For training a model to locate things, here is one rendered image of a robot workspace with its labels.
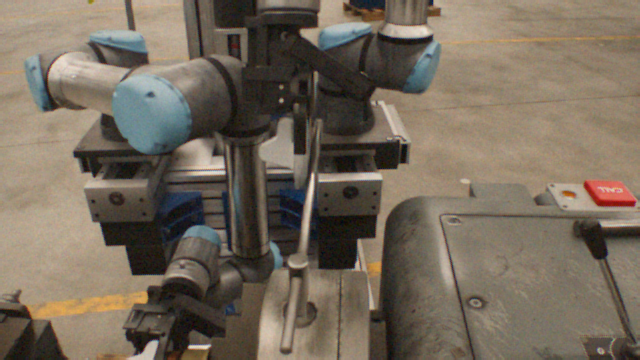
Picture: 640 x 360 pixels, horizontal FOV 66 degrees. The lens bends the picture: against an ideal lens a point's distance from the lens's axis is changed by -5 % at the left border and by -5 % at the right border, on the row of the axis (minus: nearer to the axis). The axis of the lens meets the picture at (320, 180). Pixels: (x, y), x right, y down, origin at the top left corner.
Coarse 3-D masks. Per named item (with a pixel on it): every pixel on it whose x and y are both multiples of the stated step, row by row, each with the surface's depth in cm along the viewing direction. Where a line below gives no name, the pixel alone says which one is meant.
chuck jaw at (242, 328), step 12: (252, 288) 69; (264, 288) 69; (252, 300) 68; (240, 312) 72; (252, 312) 68; (228, 324) 68; (240, 324) 68; (252, 324) 68; (216, 336) 69; (228, 336) 68; (240, 336) 68; (252, 336) 68; (216, 348) 68; (228, 348) 68; (240, 348) 68; (252, 348) 68
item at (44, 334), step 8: (32, 320) 98; (40, 320) 99; (48, 320) 99; (40, 328) 97; (48, 328) 98; (32, 336) 95; (40, 336) 95; (48, 336) 98; (56, 336) 101; (32, 344) 93; (40, 344) 95; (48, 344) 98; (56, 344) 101; (24, 352) 91; (32, 352) 93; (40, 352) 95; (48, 352) 98
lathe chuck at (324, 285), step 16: (272, 272) 67; (320, 272) 67; (336, 272) 68; (272, 288) 62; (288, 288) 62; (320, 288) 63; (336, 288) 63; (272, 304) 60; (320, 304) 60; (336, 304) 60; (272, 320) 58; (320, 320) 58; (336, 320) 58; (272, 336) 57; (304, 336) 57; (320, 336) 57; (336, 336) 57; (256, 352) 56; (272, 352) 56; (304, 352) 55; (320, 352) 55; (336, 352) 55
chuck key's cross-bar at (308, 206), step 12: (312, 144) 68; (312, 156) 66; (312, 168) 65; (312, 180) 64; (312, 192) 63; (312, 204) 62; (312, 216) 61; (300, 240) 58; (300, 252) 57; (300, 288) 53; (288, 300) 52; (288, 312) 50; (288, 324) 49; (288, 336) 48; (288, 348) 47
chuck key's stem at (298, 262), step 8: (296, 256) 54; (304, 256) 54; (288, 264) 54; (296, 264) 53; (304, 264) 53; (288, 272) 55; (296, 272) 54; (304, 272) 54; (288, 280) 56; (304, 280) 55; (304, 288) 55; (304, 296) 56; (304, 304) 57; (304, 312) 58
